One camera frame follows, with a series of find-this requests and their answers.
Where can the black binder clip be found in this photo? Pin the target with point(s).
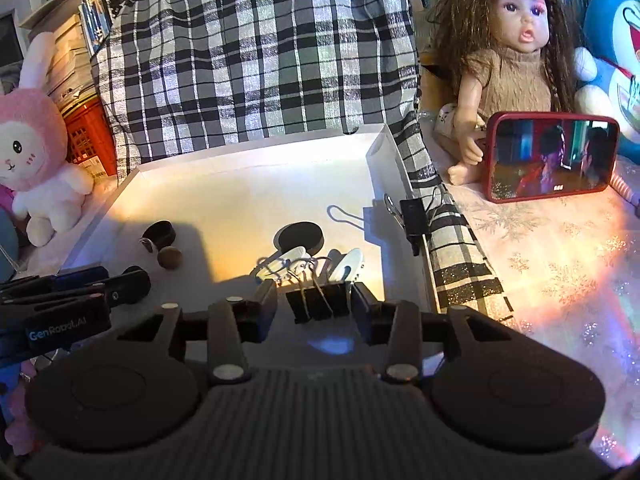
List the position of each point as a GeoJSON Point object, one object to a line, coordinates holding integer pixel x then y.
{"type": "Point", "coordinates": [320, 304]}
{"type": "Point", "coordinates": [416, 220]}

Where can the pink white bunny plush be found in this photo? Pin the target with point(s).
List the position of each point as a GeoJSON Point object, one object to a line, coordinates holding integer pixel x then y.
{"type": "Point", "coordinates": [35, 160]}

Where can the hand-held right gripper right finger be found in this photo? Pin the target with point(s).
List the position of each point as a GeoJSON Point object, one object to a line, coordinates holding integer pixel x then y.
{"type": "Point", "coordinates": [365, 310]}

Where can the blue robot cat plush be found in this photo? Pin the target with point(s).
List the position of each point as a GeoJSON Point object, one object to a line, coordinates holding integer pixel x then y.
{"type": "Point", "coordinates": [610, 60]}

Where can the black round disc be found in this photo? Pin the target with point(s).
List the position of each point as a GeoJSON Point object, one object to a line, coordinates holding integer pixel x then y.
{"type": "Point", "coordinates": [299, 237]}

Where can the small brown nut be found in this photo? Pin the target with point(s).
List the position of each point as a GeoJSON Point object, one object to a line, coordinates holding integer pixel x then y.
{"type": "Point", "coordinates": [170, 258]}

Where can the long-haired baby doll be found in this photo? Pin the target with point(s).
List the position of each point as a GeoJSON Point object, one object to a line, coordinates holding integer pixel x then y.
{"type": "Point", "coordinates": [510, 75]}

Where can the orange plastic crate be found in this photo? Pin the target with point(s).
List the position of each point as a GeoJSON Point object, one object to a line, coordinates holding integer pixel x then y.
{"type": "Point", "coordinates": [87, 140]}

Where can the red-cased smartphone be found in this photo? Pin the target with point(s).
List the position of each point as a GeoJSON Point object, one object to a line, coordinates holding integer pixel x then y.
{"type": "Point", "coordinates": [550, 157]}

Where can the black white plaid cloth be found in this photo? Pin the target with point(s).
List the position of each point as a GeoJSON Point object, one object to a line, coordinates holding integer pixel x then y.
{"type": "Point", "coordinates": [250, 60]}

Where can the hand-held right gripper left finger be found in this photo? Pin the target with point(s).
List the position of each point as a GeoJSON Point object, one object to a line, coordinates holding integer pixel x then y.
{"type": "Point", "coordinates": [262, 310]}

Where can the small white figurine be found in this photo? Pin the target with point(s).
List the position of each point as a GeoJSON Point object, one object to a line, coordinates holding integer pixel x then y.
{"type": "Point", "coordinates": [446, 117]}

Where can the stack of white books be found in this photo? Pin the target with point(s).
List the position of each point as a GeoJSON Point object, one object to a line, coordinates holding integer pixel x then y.
{"type": "Point", "coordinates": [62, 60]}

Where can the blue whale plush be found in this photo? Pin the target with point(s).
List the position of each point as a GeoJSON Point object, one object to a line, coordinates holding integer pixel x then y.
{"type": "Point", "coordinates": [6, 245]}

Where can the white shallow cardboard box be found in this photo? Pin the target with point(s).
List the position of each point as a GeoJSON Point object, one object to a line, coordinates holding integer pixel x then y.
{"type": "Point", "coordinates": [225, 195]}

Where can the row of thin blue booklets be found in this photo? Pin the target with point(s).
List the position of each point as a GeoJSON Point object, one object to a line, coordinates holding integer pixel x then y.
{"type": "Point", "coordinates": [95, 20]}

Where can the iridescent snowflake table cover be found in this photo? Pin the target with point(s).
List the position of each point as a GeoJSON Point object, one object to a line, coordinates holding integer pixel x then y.
{"type": "Point", "coordinates": [550, 270]}

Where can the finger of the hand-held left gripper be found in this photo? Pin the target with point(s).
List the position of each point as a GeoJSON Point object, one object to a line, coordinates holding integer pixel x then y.
{"type": "Point", "coordinates": [127, 287]}
{"type": "Point", "coordinates": [75, 278]}

